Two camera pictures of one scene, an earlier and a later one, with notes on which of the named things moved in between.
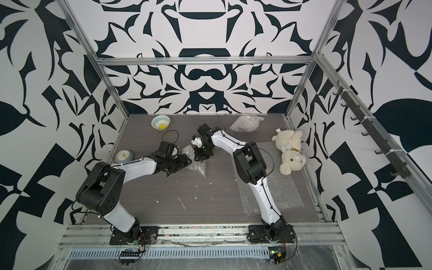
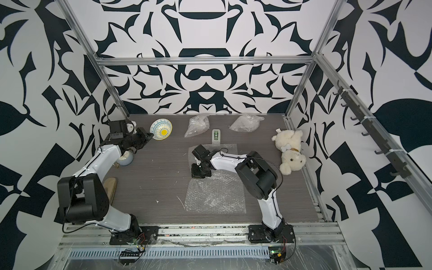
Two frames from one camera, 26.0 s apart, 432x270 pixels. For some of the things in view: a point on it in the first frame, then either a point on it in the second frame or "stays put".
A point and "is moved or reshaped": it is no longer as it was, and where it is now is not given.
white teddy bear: [289, 143] stays put
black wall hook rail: [374, 131] stays put
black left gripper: [184, 162] to [144, 136]
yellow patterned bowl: [160, 122] is moved or reshaped
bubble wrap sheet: [199, 166] is moved or reshaped
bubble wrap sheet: [283, 187] to [223, 192]
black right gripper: [199, 154] to [194, 174]
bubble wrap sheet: [247, 123] stays put
